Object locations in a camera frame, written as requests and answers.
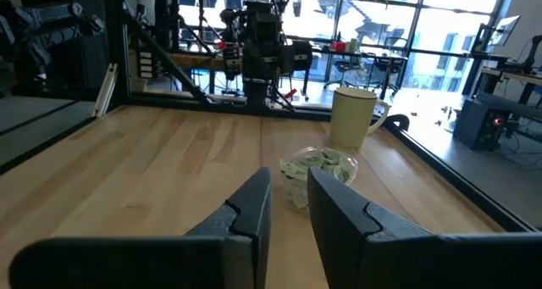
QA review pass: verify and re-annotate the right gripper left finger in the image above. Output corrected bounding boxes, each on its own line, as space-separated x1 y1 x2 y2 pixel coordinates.
7 165 274 289

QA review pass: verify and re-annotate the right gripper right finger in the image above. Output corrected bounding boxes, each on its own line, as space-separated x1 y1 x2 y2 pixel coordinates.
307 165 542 289

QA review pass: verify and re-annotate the long wooden desk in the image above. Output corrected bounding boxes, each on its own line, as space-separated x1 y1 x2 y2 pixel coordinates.
169 47 408 72

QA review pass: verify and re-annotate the black computer tower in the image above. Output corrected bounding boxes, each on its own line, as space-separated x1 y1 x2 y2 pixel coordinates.
451 97 514 153

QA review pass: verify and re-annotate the green stevia packet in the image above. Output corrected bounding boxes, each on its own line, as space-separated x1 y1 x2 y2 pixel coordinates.
287 182 310 209
334 164 355 184
312 151 352 174
279 158 312 184

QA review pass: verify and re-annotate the clear plastic bin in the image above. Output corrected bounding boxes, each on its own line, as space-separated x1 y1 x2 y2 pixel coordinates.
279 146 359 216

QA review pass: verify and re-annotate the beige mug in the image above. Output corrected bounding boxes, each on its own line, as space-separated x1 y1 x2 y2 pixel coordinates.
329 86 390 149

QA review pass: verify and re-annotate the monitor on stand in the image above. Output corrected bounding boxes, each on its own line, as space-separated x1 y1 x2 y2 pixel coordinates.
486 14 522 48

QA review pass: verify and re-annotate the black office chair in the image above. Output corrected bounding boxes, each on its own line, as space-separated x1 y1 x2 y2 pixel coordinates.
372 36 408 96
324 53 369 91

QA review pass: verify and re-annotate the white aluminium extrusion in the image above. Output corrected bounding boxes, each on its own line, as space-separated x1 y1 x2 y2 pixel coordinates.
91 63 119 119

